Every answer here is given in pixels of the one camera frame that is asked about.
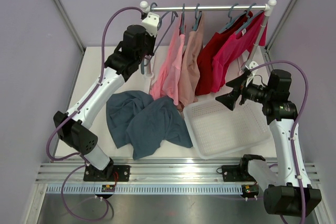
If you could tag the white perforated plastic basket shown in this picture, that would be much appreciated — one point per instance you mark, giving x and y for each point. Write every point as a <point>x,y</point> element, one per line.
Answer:
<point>216,131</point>

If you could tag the metal clothes rack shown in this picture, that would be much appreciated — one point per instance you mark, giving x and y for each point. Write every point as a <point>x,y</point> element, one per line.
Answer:
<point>267,8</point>

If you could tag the magenta t shirt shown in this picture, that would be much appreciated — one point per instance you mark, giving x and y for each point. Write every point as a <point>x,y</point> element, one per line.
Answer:
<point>236,44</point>

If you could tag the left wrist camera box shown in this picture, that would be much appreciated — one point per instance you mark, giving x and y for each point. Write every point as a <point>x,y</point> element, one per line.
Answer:
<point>150,23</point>

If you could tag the blue-grey t shirt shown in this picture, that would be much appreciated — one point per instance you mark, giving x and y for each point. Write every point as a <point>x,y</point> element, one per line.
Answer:
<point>135,118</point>

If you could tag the teal hanger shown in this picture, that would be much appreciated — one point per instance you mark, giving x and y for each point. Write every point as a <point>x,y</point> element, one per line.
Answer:
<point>249,18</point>
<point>182,23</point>
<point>146,67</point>
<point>197,16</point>
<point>231,19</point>

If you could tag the dark red t shirt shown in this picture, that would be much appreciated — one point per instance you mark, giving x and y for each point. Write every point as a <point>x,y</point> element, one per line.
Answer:
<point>205,57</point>

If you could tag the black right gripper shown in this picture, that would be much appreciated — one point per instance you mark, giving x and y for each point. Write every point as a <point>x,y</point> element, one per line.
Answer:
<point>229,99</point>

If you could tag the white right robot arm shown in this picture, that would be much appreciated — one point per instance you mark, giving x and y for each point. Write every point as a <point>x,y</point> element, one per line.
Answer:
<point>288,192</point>

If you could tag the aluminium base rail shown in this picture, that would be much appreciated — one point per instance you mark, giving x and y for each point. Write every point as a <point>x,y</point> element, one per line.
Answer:
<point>148,171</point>

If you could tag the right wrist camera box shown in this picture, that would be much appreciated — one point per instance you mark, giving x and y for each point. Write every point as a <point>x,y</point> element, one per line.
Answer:
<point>251,68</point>

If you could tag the white slotted cable duct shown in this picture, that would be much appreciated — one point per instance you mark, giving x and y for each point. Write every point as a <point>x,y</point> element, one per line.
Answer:
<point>145,189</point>

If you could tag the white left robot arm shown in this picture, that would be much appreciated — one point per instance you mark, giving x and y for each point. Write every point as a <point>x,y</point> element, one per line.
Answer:
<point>73,127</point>

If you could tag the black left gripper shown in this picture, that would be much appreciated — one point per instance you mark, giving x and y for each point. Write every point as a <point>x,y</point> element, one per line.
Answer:
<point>152,39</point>

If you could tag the light pink t shirt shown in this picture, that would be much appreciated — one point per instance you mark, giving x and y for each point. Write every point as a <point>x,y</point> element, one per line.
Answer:
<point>170,71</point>

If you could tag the beige pink t shirt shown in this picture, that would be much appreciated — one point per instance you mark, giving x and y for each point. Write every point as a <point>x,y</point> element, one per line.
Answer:
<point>190,73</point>

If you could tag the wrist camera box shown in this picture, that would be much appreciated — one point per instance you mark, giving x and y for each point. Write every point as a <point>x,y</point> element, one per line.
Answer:
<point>150,23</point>
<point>251,68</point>

